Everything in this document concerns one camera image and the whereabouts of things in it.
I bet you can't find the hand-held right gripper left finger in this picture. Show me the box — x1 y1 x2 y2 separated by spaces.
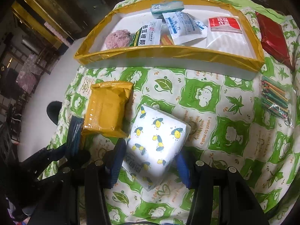
28 139 126 225

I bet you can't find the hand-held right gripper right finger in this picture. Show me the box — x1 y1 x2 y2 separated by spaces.
175 151 270 225

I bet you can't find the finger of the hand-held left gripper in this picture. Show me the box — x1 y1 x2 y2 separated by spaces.
70 149 92 169
20 143 69 169

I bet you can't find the dark blue packet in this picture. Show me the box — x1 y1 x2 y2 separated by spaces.
66 116 85 155

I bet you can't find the lemon print tissue pack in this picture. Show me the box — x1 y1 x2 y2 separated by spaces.
122 104 191 191

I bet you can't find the white box with yellow rim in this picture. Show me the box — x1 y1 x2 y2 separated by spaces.
74 0 265 73

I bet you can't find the pink plush toy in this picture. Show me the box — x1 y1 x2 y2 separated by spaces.
103 29 132 50

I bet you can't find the white and green packet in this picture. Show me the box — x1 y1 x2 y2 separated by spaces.
131 19 163 47

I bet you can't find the white packet with blue print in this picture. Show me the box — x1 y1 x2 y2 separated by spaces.
162 12 208 45

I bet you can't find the blue cartoon tissue pack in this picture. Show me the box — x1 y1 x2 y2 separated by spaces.
150 1 185 19

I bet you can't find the black round object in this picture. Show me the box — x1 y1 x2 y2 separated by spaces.
46 101 62 126

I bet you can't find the yellow packet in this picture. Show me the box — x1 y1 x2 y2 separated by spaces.
81 81 134 137

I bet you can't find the marble top table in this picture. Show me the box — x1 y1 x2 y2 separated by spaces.
14 49 51 94

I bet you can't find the large bag of coloured sticks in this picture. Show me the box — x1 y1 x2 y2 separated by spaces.
260 76 294 127

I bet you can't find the small bag of coloured sticks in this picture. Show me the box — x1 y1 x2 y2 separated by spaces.
160 34 175 45

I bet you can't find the white packet with red label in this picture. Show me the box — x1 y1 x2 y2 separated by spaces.
206 16 249 50

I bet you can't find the wooden glass door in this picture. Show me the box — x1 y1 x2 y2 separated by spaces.
10 0 132 50

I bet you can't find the dark red packet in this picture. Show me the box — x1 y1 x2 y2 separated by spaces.
255 12 294 68

